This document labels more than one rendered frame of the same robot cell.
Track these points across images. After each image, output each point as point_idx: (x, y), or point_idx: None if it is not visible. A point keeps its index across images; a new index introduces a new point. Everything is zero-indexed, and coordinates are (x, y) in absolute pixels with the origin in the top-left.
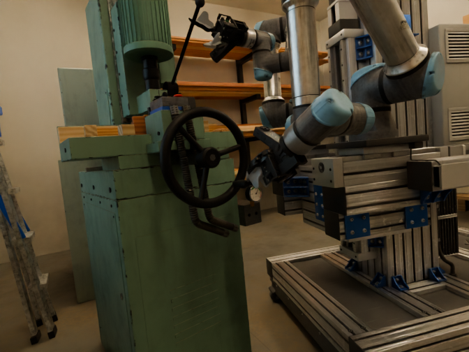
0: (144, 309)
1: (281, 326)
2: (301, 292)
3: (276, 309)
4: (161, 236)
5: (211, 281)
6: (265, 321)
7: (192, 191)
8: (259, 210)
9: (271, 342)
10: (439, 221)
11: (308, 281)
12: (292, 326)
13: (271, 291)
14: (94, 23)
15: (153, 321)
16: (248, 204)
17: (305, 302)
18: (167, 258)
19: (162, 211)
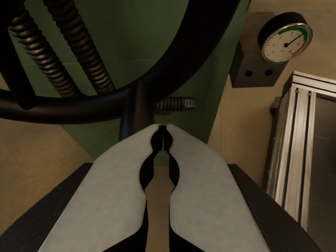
0: (74, 126)
1: (252, 147)
2: (279, 166)
3: (265, 123)
4: (67, 69)
5: (161, 122)
6: (243, 131)
7: (39, 49)
8: (280, 69)
9: (229, 159)
10: None
11: (306, 153)
12: (261, 154)
13: (274, 103)
14: None
15: (88, 134)
16: (256, 55)
17: (274, 177)
18: (87, 94)
19: (53, 32)
